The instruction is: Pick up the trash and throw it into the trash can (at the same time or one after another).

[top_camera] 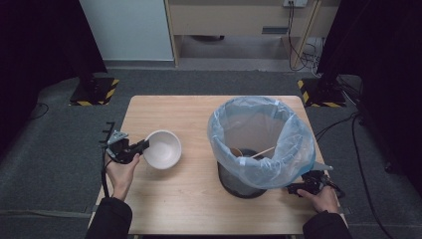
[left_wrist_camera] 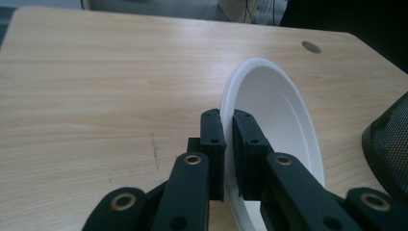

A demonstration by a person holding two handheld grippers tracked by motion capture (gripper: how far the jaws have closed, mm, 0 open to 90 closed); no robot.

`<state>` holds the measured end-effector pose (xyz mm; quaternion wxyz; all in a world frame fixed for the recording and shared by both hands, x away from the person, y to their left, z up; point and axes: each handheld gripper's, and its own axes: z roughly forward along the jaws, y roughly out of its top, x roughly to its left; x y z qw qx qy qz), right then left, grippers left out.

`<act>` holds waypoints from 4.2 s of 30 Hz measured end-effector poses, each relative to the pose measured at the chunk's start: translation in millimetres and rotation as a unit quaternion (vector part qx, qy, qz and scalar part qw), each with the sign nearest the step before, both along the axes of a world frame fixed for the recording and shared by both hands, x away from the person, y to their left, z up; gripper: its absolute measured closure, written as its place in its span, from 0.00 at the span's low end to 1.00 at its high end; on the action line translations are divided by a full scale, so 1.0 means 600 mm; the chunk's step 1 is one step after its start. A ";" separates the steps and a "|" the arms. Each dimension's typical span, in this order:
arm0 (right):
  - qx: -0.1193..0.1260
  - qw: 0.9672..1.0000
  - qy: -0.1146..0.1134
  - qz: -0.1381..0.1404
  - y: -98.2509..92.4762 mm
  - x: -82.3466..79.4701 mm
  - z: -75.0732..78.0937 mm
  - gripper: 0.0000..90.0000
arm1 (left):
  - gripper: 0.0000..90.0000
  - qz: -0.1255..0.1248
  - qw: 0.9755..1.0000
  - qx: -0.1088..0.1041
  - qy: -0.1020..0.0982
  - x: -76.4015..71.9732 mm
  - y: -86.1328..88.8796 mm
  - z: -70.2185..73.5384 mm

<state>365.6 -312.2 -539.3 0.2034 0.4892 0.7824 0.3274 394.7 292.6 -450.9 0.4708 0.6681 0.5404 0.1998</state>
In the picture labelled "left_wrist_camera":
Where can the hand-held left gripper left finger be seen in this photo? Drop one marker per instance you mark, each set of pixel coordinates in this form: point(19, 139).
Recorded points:
point(192, 179)

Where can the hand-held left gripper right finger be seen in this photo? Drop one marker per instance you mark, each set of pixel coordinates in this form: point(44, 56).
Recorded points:
point(282, 186)

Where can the black mesh trash bin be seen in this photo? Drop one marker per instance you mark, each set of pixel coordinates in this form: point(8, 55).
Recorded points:
point(391, 144)

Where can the grey round table cap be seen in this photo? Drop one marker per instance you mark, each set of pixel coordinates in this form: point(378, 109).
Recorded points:
point(311, 47)

